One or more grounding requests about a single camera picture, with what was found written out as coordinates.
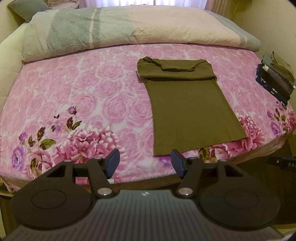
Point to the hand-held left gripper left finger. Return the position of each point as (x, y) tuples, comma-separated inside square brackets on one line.
[(113, 163)]

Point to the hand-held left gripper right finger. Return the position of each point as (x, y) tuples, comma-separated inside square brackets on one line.
[(177, 163)]

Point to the olive long-sleeve sweater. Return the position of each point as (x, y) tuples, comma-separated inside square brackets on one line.
[(189, 104)]

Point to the small stack of folded clothes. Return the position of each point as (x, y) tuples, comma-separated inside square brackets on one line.
[(268, 85)]

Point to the pink floral blanket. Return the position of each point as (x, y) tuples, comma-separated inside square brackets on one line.
[(81, 92)]

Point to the dark grey folded garment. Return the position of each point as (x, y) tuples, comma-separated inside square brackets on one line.
[(281, 81)]

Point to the olive folded garment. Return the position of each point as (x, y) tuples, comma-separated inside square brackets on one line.
[(283, 63)]

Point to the light grey folded garment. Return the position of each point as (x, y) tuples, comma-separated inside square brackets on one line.
[(268, 60)]

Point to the grey and pink folded duvet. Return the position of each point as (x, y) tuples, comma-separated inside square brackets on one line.
[(138, 27)]

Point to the cream quilted headboard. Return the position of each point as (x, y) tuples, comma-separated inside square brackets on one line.
[(11, 58)]

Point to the pink curtain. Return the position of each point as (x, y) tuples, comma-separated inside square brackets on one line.
[(161, 2)]

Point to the lilac pillow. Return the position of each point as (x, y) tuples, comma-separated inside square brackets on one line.
[(62, 3)]

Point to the grey pillow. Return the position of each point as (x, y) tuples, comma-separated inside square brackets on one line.
[(25, 9)]

